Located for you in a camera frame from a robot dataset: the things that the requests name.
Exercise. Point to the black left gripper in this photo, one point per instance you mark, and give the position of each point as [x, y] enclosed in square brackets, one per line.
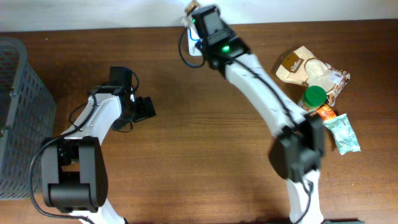
[145, 108]

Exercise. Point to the beige brown snack bag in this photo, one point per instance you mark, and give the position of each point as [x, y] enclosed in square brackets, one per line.
[301, 67]

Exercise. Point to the green lid jar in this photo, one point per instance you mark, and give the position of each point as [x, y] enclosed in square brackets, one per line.
[312, 99]

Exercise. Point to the orange tissue packet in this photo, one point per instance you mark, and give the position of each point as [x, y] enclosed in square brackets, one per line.
[325, 112]

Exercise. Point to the teal snack packet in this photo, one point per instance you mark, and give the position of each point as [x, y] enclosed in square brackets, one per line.
[343, 133]

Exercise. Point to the white tube with brown cap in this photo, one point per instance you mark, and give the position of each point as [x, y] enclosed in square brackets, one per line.
[187, 19]

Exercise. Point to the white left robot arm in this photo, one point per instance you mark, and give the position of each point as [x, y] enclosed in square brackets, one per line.
[74, 177]

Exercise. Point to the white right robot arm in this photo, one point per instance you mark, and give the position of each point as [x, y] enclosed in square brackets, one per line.
[298, 146]

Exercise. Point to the white barcode scanner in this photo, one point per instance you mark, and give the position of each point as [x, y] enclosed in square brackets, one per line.
[193, 38]

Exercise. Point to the dark grey plastic basket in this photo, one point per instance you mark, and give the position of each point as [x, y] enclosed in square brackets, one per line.
[27, 117]

